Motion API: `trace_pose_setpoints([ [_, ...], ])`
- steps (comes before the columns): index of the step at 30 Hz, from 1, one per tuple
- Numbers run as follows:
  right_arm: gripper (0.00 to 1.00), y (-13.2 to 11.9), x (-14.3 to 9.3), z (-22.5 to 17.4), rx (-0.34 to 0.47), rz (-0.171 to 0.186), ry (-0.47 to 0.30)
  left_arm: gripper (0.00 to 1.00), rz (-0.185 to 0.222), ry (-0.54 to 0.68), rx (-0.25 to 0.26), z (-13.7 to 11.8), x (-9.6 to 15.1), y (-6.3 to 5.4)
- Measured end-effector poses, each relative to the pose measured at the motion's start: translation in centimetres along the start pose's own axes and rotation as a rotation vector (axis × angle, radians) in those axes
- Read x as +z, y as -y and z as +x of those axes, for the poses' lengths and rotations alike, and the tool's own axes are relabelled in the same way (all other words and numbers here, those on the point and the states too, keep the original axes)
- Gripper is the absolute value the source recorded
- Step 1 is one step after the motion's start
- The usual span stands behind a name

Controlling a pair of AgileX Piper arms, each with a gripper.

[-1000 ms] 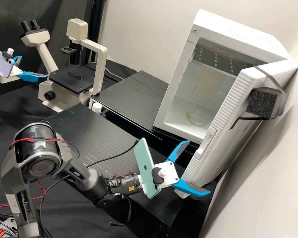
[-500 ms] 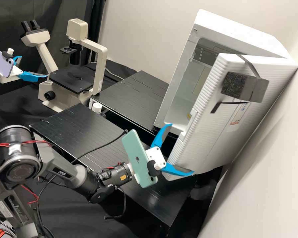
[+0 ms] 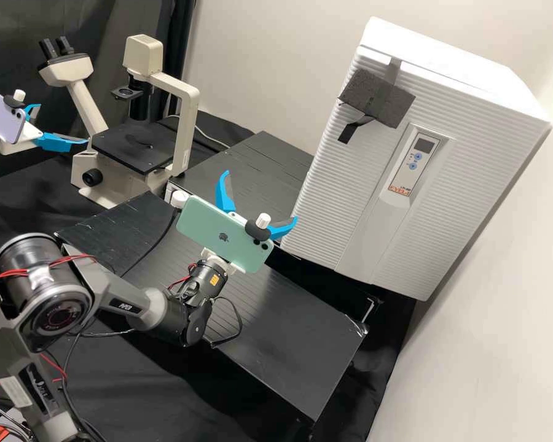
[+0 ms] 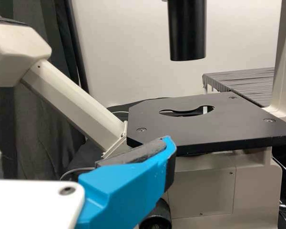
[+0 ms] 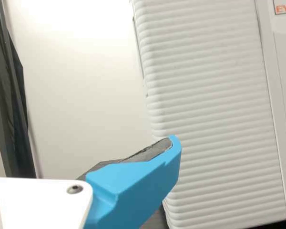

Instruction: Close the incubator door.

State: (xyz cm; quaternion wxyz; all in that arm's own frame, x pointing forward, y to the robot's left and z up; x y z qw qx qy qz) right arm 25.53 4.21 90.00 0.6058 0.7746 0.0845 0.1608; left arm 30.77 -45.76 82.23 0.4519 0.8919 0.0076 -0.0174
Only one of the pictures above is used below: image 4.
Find black platform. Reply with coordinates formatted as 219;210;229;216
202;67;276;108

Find cream microscope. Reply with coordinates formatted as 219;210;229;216
0;0;286;229

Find thin grey cable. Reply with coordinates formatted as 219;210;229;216
59;166;96;181

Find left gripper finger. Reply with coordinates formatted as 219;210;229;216
75;135;177;229

